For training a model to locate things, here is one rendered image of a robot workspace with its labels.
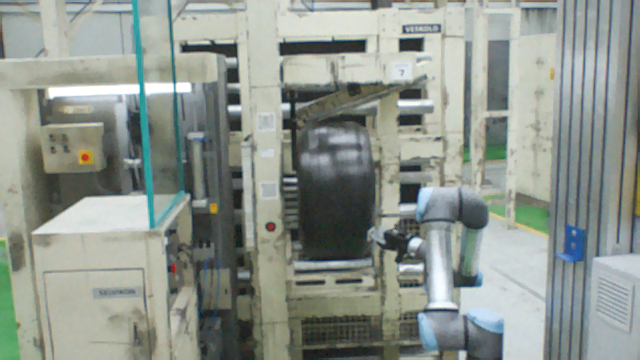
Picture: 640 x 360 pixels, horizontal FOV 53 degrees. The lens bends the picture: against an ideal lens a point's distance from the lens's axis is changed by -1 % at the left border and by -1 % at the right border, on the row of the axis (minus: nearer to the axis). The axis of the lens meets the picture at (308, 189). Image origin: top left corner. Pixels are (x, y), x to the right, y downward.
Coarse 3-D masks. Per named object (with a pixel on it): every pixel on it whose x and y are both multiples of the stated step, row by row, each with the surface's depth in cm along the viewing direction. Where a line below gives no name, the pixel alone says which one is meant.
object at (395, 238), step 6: (396, 228) 253; (402, 228) 251; (384, 234) 251; (390, 234) 250; (396, 234) 249; (402, 234) 248; (408, 234) 248; (390, 240) 251; (396, 240) 250; (402, 240) 248; (408, 240) 245; (390, 246) 252; (396, 246) 251
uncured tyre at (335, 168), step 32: (320, 128) 269; (352, 128) 268; (320, 160) 256; (352, 160) 256; (320, 192) 253; (352, 192) 253; (320, 224) 256; (352, 224) 257; (320, 256) 271; (352, 256) 273
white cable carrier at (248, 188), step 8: (248, 144) 271; (248, 152) 271; (248, 160) 274; (248, 168) 273; (248, 176) 273; (248, 184) 274; (248, 192) 275; (248, 200) 276; (248, 208) 278; (248, 216) 277; (248, 224) 277; (248, 232) 278; (248, 240) 280
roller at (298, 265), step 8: (296, 264) 272; (304, 264) 272; (312, 264) 273; (320, 264) 273; (328, 264) 273; (336, 264) 273; (344, 264) 273; (352, 264) 273; (360, 264) 273; (368, 264) 273
